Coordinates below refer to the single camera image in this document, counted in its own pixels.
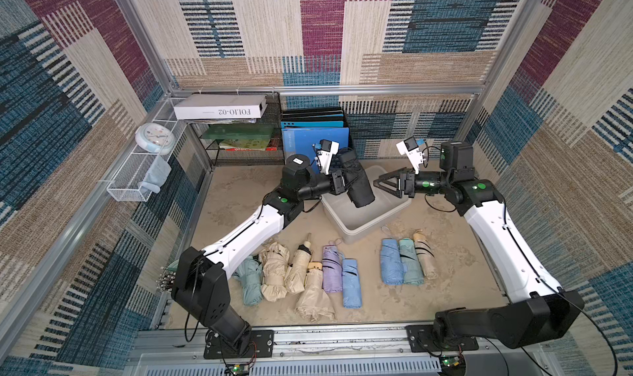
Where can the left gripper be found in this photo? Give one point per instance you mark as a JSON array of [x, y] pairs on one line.
[[338, 182]]

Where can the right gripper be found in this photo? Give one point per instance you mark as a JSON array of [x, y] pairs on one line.
[[403, 183]]

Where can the white plastic storage box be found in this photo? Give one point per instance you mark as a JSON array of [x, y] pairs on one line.
[[353, 223]]

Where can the light blue umbrella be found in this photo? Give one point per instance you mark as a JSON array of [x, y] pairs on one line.
[[352, 296]]

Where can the beige umbrella black tip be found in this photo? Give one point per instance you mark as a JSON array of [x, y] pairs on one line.
[[298, 268]]

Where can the beige umbrella wooden handle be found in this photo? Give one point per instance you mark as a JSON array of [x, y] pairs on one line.
[[314, 303]]

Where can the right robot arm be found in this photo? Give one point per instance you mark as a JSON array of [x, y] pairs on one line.
[[539, 308]]

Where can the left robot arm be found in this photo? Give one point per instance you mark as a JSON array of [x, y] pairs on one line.
[[200, 285]]

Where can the beige umbrella far right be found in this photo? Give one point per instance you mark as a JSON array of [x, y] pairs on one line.
[[426, 255]]

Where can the purple folded umbrella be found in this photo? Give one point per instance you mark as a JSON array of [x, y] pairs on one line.
[[332, 259]]

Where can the blue folded umbrella right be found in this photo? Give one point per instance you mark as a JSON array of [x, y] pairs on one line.
[[392, 268]]

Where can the teal folded umbrella right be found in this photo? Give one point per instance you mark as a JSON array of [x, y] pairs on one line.
[[413, 274]]

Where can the cream crumpled folded umbrella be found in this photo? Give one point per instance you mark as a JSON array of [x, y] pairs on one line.
[[274, 261]]

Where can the mint green folded umbrella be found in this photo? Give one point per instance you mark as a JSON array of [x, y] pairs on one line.
[[249, 274]]

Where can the white folio box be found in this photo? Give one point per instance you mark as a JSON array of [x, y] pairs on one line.
[[217, 106]]

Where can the green open umbrella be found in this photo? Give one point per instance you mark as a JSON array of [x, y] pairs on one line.
[[165, 282]]

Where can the blue folder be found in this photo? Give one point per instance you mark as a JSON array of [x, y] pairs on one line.
[[301, 140]]

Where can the black file holder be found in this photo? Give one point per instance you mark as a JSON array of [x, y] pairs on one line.
[[329, 117]]

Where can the light blue cloth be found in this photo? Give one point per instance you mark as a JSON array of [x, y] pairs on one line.
[[155, 177]]

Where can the white round clock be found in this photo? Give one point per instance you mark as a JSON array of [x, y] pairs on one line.
[[155, 139]]

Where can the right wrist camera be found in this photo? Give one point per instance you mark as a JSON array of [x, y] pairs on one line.
[[414, 150]]

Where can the black wire shelf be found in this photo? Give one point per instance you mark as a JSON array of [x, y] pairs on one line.
[[245, 142]]

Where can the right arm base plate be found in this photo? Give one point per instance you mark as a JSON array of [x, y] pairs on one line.
[[422, 339]]

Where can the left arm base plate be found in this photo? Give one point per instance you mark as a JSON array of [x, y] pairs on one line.
[[256, 344]]

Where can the white wire basket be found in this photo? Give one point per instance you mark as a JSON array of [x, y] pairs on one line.
[[123, 185]]

